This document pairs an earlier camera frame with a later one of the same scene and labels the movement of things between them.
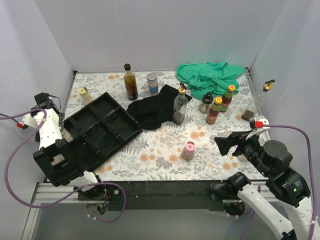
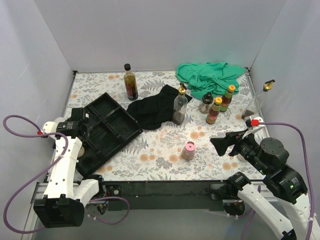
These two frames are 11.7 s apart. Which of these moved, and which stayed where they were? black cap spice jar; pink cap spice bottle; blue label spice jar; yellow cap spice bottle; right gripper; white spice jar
Moved: blue label spice jar; yellow cap spice bottle
Stayed: black cap spice jar; right gripper; white spice jar; pink cap spice bottle
